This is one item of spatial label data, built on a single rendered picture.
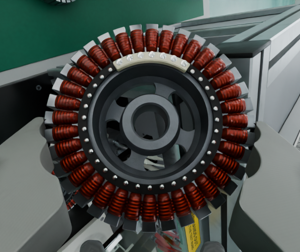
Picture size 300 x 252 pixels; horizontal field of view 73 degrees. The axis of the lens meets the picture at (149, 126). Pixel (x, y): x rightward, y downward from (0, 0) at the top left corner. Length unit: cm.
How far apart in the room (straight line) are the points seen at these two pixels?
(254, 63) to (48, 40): 37
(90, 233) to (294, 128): 49
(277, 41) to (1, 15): 39
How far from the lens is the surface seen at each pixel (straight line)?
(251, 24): 34
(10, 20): 44
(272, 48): 22
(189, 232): 29
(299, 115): 39
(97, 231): 60
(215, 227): 32
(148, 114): 50
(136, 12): 59
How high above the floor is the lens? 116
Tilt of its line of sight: 40 degrees down
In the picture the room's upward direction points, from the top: 105 degrees clockwise
